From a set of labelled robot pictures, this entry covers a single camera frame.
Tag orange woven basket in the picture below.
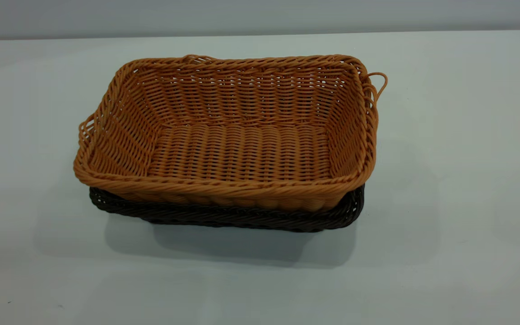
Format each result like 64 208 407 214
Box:
73 53 389 213

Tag black woven basket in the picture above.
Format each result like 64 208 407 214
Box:
88 184 366 233

